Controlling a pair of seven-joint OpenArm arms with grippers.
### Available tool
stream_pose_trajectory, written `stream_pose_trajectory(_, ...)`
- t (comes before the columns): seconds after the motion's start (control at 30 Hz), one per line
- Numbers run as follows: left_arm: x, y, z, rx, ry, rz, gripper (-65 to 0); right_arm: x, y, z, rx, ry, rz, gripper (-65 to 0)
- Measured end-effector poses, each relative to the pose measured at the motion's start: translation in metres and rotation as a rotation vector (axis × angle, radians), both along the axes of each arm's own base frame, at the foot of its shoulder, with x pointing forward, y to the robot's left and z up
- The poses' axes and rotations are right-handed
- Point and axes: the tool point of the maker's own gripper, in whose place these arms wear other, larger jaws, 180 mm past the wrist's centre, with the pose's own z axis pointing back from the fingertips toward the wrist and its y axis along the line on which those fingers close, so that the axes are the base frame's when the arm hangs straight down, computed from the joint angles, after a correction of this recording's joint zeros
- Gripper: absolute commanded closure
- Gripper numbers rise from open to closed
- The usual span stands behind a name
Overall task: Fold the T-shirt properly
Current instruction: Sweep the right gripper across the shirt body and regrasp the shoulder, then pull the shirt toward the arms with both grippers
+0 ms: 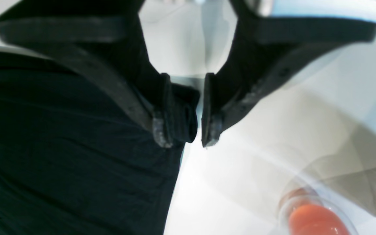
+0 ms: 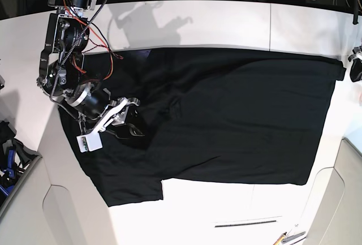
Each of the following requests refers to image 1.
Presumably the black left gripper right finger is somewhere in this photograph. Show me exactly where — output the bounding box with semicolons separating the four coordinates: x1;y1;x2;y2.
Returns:
202;0;376;148

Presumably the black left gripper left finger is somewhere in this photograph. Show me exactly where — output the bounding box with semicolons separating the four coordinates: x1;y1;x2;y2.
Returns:
0;0;174;148

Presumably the black T-shirt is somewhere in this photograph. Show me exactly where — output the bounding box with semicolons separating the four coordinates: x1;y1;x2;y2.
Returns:
0;52;196;235

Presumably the orange round object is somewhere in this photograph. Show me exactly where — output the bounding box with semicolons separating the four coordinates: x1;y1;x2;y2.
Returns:
278;187;358;235

